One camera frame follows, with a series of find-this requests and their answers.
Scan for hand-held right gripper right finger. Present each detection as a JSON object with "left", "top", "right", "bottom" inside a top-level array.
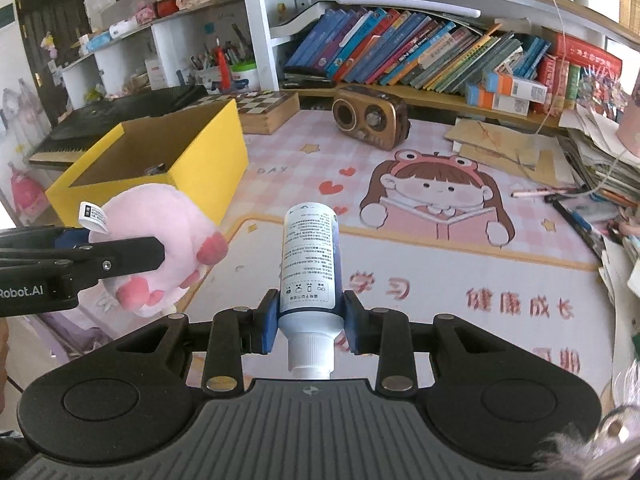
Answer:
[{"left": 342, "top": 289, "right": 508, "bottom": 393}]

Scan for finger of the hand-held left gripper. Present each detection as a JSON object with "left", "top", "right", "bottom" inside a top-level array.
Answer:
[
  {"left": 0, "top": 226, "right": 92, "bottom": 252},
  {"left": 0, "top": 236, "right": 167, "bottom": 289}
]

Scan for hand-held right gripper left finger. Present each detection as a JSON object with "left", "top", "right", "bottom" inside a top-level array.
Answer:
[{"left": 114, "top": 287, "right": 281, "bottom": 393}]

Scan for pink plush pig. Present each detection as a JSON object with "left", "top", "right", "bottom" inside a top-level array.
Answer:
[{"left": 80, "top": 185, "right": 231, "bottom": 318}]

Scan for white blue bottle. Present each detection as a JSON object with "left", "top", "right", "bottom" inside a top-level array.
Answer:
[{"left": 277, "top": 202, "right": 346, "bottom": 380}]

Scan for yellow cardboard box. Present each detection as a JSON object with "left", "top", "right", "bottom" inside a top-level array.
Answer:
[{"left": 45, "top": 99, "right": 250, "bottom": 228}]

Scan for black piano keyboard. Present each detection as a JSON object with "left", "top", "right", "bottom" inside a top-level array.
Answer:
[{"left": 27, "top": 85, "right": 208, "bottom": 171}]

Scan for white box red label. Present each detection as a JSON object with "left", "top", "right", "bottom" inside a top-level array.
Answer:
[{"left": 145, "top": 57, "right": 168, "bottom": 90}]

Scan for wooden chess box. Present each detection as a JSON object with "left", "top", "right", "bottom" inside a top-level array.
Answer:
[{"left": 235, "top": 91, "right": 301, "bottom": 136}]

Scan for blue tissue pack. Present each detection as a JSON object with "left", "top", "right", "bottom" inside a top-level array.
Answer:
[{"left": 82, "top": 32, "right": 113, "bottom": 53}]

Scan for brown retro radio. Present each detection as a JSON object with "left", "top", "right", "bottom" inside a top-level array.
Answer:
[{"left": 332, "top": 86, "right": 412, "bottom": 151}]

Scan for red glue bottle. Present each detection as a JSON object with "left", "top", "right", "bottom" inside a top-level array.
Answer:
[{"left": 215, "top": 40, "right": 232, "bottom": 92}]

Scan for green lid tub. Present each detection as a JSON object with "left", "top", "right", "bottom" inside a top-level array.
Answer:
[{"left": 231, "top": 61, "right": 260, "bottom": 92}]

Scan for white cubby shelf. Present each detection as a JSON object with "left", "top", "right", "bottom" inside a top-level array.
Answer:
[{"left": 60, "top": 0, "right": 251, "bottom": 111}]

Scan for dark door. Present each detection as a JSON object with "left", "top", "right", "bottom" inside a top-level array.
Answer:
[{"left": 12, "top": 0, "right": 93, "bottom": 96}]

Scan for flat cardboard pieces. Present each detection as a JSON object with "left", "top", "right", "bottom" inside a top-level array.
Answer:
[{"left": 444, "top": 117, "right": 576, "bottom": 186}]

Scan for bunch of dark pens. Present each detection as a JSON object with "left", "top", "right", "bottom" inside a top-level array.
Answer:
[{"left": 545, "top": 192, "right": 616, "bottom": 261}]

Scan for grey fluffy fur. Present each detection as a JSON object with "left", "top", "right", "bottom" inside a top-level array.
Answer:
[{"left": 530, "top": 360, "right": 640, "bottom": 480}]

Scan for white bookshelf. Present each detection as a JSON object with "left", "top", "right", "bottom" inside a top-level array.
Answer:
[{"left": 237, "top": 0, "right": 640, "bottom": 131}]

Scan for orange blue white carton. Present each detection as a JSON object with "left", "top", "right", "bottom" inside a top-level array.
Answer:
[
  {"left": 482, "top": 71, "right": 548, "bottom": 102},
  {"left": 465, "top": 82, "right": 531, "bottom": 117}
]

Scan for row of leaning books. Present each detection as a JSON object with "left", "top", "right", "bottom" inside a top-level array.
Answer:
[{"left": 285, "top": 6, "right": 553, "bottom": 93}]

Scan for stack of papers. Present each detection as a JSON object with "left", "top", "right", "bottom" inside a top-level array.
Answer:
[{"left": 560, "top": 105, "right": 640, "bottom": 201}]

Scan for red book box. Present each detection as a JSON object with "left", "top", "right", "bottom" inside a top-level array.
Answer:
[{"left": 552, "top": 32, "right": 623, "bottom": 111}]

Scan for white cable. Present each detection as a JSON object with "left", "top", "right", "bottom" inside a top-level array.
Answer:
[{"left": 512, "top": 0, "right": 573, "bottom": 136}]

